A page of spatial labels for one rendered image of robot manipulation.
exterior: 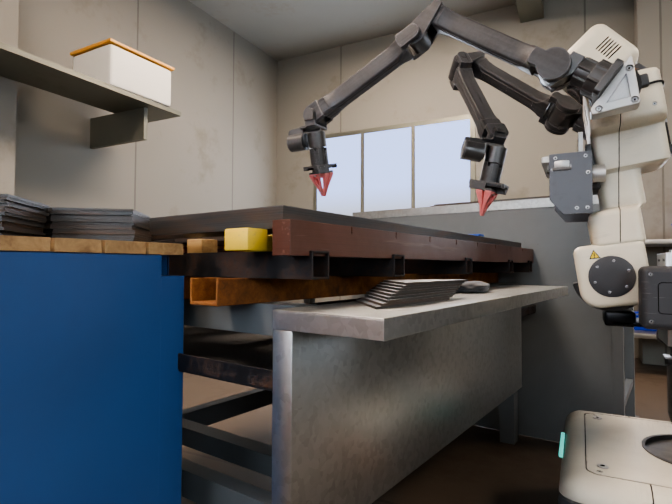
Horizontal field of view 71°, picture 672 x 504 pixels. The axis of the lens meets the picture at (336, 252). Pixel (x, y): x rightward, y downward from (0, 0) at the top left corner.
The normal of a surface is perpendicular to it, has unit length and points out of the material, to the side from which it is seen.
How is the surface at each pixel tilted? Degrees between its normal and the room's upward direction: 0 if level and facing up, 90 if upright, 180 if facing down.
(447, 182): 90
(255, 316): 90
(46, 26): 90
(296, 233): 90
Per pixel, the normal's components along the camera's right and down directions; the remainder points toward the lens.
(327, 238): 0.81, -0.01
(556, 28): -0.46, -0.03
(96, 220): 0.16, -0.03
